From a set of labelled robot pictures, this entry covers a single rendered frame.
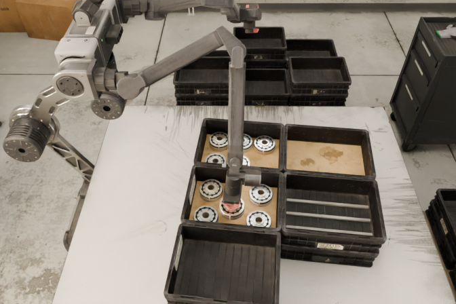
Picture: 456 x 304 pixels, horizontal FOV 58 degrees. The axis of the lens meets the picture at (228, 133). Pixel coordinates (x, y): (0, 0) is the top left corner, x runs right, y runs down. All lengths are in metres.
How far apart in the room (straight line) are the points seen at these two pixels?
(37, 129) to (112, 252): 0.70
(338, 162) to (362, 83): 1.93
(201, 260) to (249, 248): 0.20
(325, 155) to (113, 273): 1.09
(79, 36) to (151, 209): 0.86
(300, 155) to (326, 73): 1.18
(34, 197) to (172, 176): 1.33
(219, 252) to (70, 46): 0.95
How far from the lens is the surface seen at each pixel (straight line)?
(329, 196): 1.90
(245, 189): 1.87
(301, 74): 3.05
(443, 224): 2.68
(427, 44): 3.00
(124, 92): 1.43
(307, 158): 2.01
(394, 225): 2.05
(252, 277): 1.66
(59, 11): 4.40
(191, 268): 1.68
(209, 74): 3.02
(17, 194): 3.24
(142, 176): 2.13
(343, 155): 2.06
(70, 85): 1.50
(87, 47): 1.53
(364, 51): 4.29
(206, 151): 2.02
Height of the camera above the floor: 2.33
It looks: 46 degrees down
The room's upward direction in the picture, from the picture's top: 1 degrees counter-clockwise
